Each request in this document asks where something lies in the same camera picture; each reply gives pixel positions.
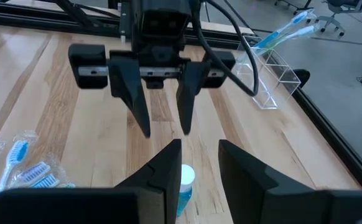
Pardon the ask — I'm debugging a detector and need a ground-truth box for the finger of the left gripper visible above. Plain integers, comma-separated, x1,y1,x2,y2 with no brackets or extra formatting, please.
175,60,212,136
108,57,152,139

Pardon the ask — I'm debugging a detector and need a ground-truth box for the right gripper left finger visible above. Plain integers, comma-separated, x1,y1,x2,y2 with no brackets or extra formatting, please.
115,139,182,224

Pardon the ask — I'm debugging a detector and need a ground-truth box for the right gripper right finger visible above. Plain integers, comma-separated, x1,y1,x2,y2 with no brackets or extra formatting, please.
218,139,331,224

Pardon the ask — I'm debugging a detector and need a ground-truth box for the blue toothbrush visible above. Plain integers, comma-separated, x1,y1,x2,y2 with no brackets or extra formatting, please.
0,139,30,194
252,8,317,50

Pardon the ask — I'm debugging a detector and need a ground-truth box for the clear plastic cup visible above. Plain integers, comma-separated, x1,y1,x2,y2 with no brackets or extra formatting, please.
235,35,302,110

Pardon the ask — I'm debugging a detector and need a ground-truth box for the black table clamp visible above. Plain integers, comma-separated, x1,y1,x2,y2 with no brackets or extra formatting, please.
292,68,311,88

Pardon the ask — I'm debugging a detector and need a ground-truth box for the office chair base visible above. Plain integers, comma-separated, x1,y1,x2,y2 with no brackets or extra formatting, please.
274,0,314,12

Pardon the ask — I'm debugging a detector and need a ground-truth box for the grey office chair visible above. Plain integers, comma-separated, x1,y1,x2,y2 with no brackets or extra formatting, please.
314,0,362,37

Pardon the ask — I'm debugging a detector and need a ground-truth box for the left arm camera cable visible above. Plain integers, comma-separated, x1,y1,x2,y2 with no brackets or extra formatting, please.
190,0,260,97

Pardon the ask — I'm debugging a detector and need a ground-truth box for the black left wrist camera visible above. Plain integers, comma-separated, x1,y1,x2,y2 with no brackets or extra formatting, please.
139,6,192,40

